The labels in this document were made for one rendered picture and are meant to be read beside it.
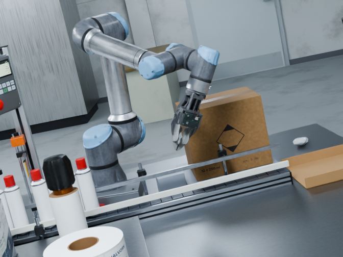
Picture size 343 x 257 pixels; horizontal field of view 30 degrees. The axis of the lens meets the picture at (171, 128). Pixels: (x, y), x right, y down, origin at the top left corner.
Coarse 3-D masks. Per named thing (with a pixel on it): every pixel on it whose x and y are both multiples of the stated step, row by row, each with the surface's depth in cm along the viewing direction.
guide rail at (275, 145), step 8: (272, 144) 228; (240, 152) 227; (248, 152) 227; (256, 152) 228; (208, 160) 226; (216, 160) 226; (224, 160) 226; (176, 168) 225; (184, 168) 225; (144, 176) 224; (152, 176) 224; (112, 184) 222; (120, 184) 223; (128, 184) 223
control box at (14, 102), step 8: (0, 56) 215; (8, 56) 217; (0, 80) 213; (8, 80) 216; (16, 88) 220; (0, 96) 212; (8, 96) 216; (16, 96) 219; (8, 104) 216; (16, 104) 219; (0, 112) 212
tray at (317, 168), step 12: (300, 156) 240; (312, 156) 241; (324, 156) 242; (336, 156) 241; (288, 168) 239; (300, 168) 236; (312, 168) 234; (324, 168) 231; (336, 168) 228; (300, 180) 224; (312, 180) 215; (324, 180) 216; (336, 180) 216
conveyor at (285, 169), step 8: (280, 168) 227; (248, 176) 225; (256, 176) 224; (264, 176) 222; (216, 184) 225; (224, 184) 223; (232, 184) 221; (184, 192) 223; (192, 192) 222; (200, 192) 220; (152, 200) 222; (160, 200) 220; (168, 200) 219; (128, 208) 222; (136, 208) 218; (96, 216) 219; (104, 216) 217; (32, 232) 217
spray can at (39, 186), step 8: (32, 176) 213; (40, 176) 214; (32, 184) 214; (40, 184) 213; (40, 192) 214; (40, 200) 214; (48, 200) 216; (40, 208) 215; (48, 208) 215; (40, 216) 216; (48, 216) 216
